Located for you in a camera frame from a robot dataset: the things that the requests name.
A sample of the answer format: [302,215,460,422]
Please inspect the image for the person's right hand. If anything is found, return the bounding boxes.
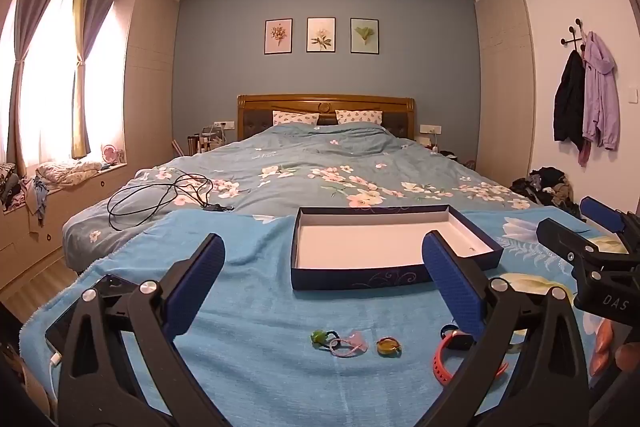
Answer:
[614,341,640,375]

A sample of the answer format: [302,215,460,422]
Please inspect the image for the window seat cabinet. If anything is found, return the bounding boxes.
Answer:
[0,162,139,290]

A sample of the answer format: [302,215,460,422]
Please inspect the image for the orange smartwatch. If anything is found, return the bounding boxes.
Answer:
[432,327,509,387]

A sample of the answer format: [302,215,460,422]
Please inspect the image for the black cable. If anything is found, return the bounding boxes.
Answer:
[107,172,236,233]

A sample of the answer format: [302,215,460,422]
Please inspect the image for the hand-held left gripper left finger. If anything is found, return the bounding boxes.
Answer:
[57,233,228,427]

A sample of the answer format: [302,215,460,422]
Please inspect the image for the purple jacket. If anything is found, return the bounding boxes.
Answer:
[578,31,621,166]

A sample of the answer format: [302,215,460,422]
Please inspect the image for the beige wardrobe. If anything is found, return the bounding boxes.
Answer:
[122,0,181,168]
[474,0,537,180]

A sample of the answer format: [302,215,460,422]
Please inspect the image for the framed pink flower picture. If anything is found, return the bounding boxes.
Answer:
[264,19,294,54]

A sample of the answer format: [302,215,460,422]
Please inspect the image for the framed green leaf picture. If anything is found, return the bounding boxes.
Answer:
[350,18,381,54]

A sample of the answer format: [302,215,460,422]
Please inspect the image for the black jacket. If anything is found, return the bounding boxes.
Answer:
[552,49,587,152]

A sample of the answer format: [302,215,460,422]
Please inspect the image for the heart print pillow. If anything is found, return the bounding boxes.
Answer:
[272,110,320,126]
[335,109,385,126]

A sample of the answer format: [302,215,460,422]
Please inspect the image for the grey and yellow curtain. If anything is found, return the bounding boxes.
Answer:
[70,0,121,160]
[6,0,68,180]

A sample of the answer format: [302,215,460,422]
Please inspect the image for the smartphone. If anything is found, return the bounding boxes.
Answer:
[44,274,122,354]

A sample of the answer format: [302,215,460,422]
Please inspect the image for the yellow hair tie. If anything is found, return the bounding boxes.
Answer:
[376,336,403,358]

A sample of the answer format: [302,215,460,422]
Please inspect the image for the green hair tie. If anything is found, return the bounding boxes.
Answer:
[310,329,342,351]

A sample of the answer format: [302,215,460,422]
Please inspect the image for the pile of dark clothes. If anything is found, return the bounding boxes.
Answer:
[510,166,584,210]

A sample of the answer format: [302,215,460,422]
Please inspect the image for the bottles on nightstand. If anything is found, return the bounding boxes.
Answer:
[172,127,236,156]

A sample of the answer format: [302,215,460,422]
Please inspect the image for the black wall coat rack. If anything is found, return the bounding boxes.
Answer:
[560,18,589,54]

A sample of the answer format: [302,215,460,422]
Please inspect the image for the heap of mixed clothes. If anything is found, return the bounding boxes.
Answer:
[0,162,51,229]

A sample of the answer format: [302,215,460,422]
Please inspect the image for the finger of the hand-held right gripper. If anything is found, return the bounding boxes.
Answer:
[580,196,640,255]
[536,218,628,280]

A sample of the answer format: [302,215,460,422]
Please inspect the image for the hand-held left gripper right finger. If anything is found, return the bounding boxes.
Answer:
[421,230,598,427]

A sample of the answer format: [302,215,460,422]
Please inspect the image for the framed white flower picture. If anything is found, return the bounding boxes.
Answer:
[306,17,337,53]

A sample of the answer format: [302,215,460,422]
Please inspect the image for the wooden headboard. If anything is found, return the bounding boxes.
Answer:
[237,94,416,142]

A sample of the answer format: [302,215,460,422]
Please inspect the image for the dark blue shallow box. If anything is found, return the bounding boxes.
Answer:
[290,205,505,292]

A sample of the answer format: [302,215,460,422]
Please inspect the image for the blue floral duvet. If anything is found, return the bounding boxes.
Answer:
[62,124,547,258]

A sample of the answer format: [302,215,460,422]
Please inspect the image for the folded floral bedding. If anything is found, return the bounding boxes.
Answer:
[35,159,104,186]

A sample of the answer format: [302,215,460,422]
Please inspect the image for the pink hair tie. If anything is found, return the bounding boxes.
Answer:
[329,331,370,359]

